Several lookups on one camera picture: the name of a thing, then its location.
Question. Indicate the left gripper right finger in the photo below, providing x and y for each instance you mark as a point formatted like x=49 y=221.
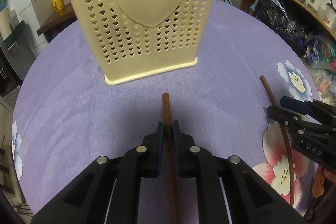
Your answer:
x=228 y=190

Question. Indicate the purple floral tablecloth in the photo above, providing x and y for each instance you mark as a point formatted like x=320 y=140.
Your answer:
x=66 y=115

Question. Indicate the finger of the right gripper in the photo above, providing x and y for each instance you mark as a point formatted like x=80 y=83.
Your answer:
x=315 y=141
x=321 y=112

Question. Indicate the dark wooden sink counter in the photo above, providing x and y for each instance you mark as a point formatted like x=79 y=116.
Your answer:
x=57 y=22

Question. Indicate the grey water dispenser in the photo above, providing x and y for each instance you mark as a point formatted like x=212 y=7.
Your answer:
x=16 y=54

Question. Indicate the white tumbler black lid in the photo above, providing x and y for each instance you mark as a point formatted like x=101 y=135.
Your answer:
x=329 y=15

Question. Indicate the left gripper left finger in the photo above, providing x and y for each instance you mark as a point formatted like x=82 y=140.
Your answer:
x=107 y=191

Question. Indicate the cream heart utensil holder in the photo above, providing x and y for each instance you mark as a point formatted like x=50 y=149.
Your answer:
x=133 y=39

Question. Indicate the black plastic bag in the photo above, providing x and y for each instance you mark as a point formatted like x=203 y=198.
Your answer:
x=273 y=13

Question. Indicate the person's right hand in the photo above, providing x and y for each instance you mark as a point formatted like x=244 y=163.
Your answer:
x=322 y=174

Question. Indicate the yellow mug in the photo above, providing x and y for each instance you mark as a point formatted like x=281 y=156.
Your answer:
x=59 y=7

